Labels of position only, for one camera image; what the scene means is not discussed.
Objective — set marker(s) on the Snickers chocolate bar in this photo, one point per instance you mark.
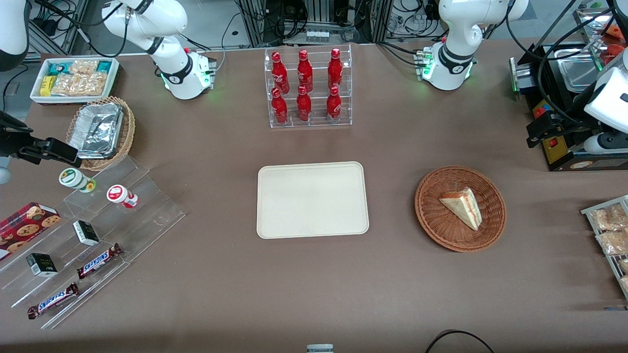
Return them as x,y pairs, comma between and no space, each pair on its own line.
53,301
98,261

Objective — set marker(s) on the black countertop appliance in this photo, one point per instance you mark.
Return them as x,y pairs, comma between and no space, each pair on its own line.
559,152

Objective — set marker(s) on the red cola bottle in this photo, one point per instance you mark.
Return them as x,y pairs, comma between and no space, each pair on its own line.
335,68
303,105
333,105
279,108
279,73
304,71

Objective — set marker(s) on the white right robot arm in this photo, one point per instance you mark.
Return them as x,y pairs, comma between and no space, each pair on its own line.
182,73

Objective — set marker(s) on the red lid yogurt cup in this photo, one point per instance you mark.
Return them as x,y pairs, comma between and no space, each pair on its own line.
117,194

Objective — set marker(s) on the wrapped triangle sandwich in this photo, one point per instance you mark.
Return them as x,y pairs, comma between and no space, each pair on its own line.
463,208

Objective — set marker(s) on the stack of foil trays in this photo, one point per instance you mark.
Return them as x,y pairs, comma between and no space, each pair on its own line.
95,130

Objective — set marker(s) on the small clear cracker pack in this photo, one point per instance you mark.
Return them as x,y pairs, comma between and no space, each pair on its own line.
83,66

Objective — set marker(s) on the teal snack packet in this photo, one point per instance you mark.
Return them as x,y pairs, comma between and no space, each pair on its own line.
104,66
59,69

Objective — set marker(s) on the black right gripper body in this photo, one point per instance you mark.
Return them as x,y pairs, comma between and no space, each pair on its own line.
11,140

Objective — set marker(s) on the light wicker basket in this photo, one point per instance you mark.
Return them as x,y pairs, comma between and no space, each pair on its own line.
128,127

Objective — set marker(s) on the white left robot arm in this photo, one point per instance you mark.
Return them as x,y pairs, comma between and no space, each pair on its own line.
454,63

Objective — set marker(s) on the tray of packaged crackers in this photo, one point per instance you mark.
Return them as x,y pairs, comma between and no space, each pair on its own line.
613,264

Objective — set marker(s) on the clear acrylic bottle rack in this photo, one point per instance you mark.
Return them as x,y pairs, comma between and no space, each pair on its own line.
319,105

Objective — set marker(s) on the clear acrylic stepped stand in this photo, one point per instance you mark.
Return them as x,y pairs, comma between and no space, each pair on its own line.
137,230

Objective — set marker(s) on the steel appliance pan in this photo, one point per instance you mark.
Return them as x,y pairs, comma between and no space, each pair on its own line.
579,76

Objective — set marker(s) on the brown round wicker basket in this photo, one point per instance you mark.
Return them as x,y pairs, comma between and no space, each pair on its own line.
441,225

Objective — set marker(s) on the white rectangular snack bin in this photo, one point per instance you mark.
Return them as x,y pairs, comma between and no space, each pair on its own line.
113,81

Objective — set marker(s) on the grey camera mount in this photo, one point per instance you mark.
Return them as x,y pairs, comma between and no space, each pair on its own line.
320,348

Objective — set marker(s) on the yellow snack packet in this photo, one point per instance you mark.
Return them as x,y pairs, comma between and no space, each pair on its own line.
46,86

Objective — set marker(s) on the large clear cracker pack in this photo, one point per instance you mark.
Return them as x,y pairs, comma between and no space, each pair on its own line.
78,84

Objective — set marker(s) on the red tartan cookie box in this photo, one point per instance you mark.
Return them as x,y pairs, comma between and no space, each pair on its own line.
22,228

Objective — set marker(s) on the aluminium equipment frame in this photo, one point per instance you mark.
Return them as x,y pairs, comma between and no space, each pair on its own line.
319,22

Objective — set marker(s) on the small black carton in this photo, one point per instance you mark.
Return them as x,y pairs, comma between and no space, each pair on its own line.
86,233
41,265

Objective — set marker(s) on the bagged bread pack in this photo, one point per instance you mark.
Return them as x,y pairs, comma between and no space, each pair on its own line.
625,284
613,242
624,265
608,218

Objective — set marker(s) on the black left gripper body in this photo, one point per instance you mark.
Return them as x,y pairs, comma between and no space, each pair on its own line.
577,123

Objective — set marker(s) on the green lid yogurt cup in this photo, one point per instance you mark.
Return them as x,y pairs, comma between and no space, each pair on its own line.
72,178

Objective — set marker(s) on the clear box with red items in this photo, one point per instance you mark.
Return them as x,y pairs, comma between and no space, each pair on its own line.
601,29

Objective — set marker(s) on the cream plastic tray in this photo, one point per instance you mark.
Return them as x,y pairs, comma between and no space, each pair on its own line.
312,200

